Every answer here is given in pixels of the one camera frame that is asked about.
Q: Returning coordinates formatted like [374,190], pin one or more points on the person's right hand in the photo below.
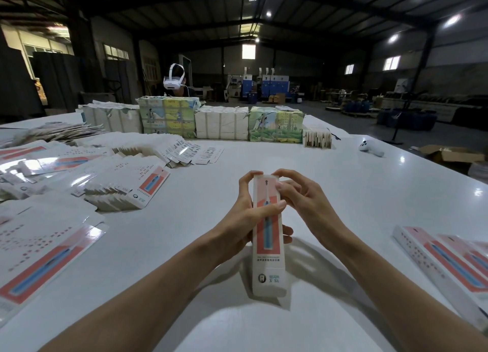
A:
[312,207]

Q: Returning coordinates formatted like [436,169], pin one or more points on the person's left hand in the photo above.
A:
[240,226]

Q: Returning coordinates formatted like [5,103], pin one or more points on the white toothbrush carton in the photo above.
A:
[268,268]

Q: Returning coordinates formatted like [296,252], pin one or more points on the pile of carton blanks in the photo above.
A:
[65,207]

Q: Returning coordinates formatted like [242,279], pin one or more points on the person's left forearm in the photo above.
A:
[137,302]

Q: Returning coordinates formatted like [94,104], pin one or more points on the person's right forearm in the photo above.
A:
[415,294]

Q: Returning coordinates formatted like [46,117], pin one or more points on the small beige card stack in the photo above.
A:
[318,138]

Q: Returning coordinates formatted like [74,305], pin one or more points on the small black tool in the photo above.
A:
[334,134]

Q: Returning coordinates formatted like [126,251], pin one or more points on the small white object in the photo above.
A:
[371,147]

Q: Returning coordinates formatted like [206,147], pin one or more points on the green printed carton bundle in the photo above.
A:
[276,124]

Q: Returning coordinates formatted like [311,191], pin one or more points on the row of white cartons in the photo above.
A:
[110,117]
[222,123]

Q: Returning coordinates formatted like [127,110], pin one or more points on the blue machine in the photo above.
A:
[273,86]

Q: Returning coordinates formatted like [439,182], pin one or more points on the blue bins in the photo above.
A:
[406,120]

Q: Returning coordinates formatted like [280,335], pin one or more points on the green yellow carton bundle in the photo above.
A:
[168,117]

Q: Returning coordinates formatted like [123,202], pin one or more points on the black floor stand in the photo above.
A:
[406,107]

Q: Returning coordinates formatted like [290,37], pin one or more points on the open cardboard box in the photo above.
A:
[451,156]

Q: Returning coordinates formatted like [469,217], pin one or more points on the white headset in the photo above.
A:
[174,78]

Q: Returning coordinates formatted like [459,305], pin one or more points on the square bright window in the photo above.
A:
[248,51]

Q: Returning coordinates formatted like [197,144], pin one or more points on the white plastic bags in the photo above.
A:
[479,171]

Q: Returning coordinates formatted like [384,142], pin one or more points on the grey crate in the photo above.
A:
[97,98]

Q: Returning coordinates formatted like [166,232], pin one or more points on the pile of grey flat sheets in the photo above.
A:
[46,133]

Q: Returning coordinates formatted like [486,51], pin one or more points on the dark grey cabinet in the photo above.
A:
[55,81]

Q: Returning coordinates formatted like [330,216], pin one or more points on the small wall window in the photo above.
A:
[348,69]

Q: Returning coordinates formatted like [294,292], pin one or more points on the double wall window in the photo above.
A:
[391,62]

